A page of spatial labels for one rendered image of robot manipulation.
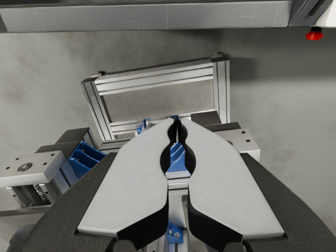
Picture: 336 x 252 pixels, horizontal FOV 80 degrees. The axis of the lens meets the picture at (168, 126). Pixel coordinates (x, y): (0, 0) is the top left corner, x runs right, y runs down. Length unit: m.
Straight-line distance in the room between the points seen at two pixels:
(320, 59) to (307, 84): 0.16
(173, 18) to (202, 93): 0.87
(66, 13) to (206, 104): 0.97
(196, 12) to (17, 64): 1.48
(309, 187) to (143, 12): 2.13
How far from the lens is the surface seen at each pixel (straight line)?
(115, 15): 0.40
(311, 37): 0.62
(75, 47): 1.50
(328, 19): 0.43
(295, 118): 1.75
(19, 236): 0.65
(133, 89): 1.21
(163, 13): 0.39
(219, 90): 1.21
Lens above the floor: 1.34
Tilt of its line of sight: 60 degrees down
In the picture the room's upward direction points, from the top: 176 degrees counter-clockwise
